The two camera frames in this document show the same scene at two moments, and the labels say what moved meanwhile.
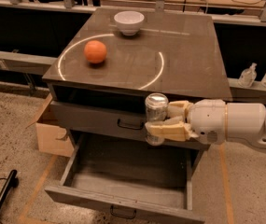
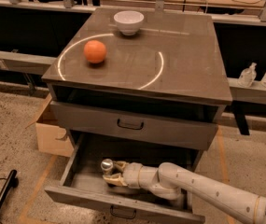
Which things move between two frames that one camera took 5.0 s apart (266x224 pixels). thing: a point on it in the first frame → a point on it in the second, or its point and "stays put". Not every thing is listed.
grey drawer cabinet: x=105 y=63 stays put
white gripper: x=206 y=119 → x=131 y=174
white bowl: x=129 y=21 stays put
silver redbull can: x=156 y=106 → x=106 y=165
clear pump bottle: x=247 y=77 stays put
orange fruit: x=95 y=51 stays put
